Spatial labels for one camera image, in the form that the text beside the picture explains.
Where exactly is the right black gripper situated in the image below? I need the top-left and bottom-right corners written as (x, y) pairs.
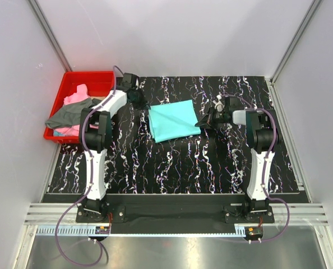
top-left (195, 106), bottom-right (226, 130)

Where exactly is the teal t shirt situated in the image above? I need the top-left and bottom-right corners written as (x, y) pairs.
top-left (149, 100), bottom-right (201, 143)

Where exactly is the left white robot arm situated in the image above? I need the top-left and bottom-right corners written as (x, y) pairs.
top-left (77, 86), bottom-right (150, 222)

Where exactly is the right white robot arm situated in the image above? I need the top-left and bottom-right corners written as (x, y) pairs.
top-left (195, 107), bottom-right (282, 223)

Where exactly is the red plastic bin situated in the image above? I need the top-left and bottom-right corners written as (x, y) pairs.
top-left (44, 71), bottom-right (115, 143)

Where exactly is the pink t shirt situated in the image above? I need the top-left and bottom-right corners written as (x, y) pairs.
top-left (53, 84), bottom-right (89, 136)

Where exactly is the grey t shirt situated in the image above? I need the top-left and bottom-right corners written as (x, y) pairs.
top-left (45, 98), bottom-right (101, 129)

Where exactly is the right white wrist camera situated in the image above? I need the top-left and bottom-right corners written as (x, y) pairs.
top-left (212, 94), bottom-right (243, 113)

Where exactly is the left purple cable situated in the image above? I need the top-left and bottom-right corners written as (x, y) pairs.
top-left (54, 65), bottom-right (125, 267)

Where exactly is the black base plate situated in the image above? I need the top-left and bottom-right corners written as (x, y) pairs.
top-left (41, 193), bottom-right (309, 235)

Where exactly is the white slotted cable duct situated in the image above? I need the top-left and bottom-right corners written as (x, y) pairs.
top-left (36, 226), bottom-right (264, 238)

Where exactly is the left aluminium corner post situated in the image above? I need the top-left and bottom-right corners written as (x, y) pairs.
top-left (27, 0), bottom-right (72, 72)

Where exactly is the aluminium corner post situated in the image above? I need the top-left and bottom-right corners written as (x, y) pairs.
top-left (270, 0), bottom-right (323, 85)
top-left (27, 0), bottom-right (72, 72)

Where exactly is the right aluminium corner post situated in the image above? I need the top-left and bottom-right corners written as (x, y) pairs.
top-left (270, 0), bottom-right (323, 85)

